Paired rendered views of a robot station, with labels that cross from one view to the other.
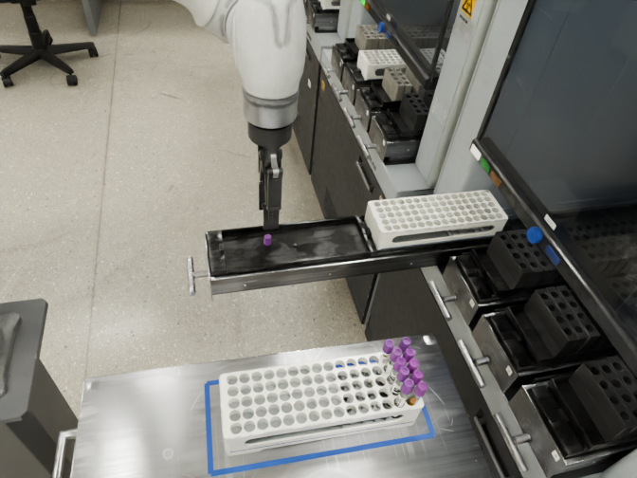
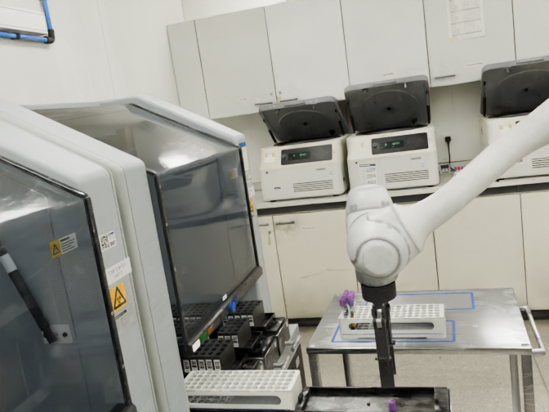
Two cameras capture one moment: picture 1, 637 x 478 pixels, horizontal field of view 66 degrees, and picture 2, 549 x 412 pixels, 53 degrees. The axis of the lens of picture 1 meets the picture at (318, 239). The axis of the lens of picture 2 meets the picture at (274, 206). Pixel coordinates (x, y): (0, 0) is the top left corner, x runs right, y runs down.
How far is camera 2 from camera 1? 1.86 m
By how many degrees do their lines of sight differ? 116
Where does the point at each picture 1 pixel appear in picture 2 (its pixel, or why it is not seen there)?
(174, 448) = (471, 326)
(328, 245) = (339, 401)
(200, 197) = not seen: outside the picture
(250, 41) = not seen: hidden behind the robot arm
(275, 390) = (414, 312)
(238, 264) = (423, 397)
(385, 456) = not seen: hidden behind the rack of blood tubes
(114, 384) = (511, 344)
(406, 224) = (274, 373)
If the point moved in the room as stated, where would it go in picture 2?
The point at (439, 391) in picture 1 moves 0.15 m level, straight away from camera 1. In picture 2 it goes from (324, 331) to (282, 347)
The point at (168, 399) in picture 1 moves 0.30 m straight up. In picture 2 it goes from (476, 338) to (467, 231)
